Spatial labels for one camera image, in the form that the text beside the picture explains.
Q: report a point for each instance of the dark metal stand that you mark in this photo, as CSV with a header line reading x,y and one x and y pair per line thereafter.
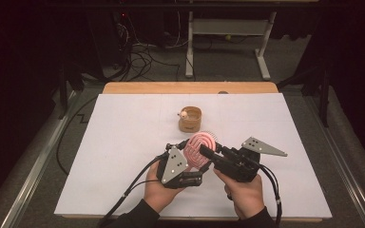
x,y
64,91
323,95

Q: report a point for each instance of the person's left hand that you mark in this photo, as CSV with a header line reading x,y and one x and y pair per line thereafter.
x,y
157,196

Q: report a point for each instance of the small pale figurine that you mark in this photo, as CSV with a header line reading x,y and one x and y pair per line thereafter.
x,y
183,113

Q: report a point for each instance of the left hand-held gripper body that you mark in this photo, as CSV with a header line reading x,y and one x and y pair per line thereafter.
x,y
174,166

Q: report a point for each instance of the pink hairbrush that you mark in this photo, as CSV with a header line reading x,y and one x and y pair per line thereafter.
x,y
195,153

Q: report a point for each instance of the aluminium floor rail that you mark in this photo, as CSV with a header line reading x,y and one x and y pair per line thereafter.
x,y
345,177
38,164

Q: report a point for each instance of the white table mat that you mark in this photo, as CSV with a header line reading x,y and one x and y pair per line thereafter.
x,y
114,142

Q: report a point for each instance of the white metal stand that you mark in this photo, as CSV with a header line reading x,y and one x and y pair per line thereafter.
x,y
228,27

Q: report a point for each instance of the wooden table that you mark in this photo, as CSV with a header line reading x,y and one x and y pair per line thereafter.
x,y
171,87

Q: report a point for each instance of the small yellow-green ball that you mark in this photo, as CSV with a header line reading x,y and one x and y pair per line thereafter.
x,y
228,37

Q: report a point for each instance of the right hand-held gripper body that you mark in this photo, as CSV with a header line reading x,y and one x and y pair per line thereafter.
x,y
237,164

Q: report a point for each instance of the person's right hand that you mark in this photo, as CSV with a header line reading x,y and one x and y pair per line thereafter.
x,y
245,198

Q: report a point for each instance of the round wooden container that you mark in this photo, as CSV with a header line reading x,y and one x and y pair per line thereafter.
x,y
190,125

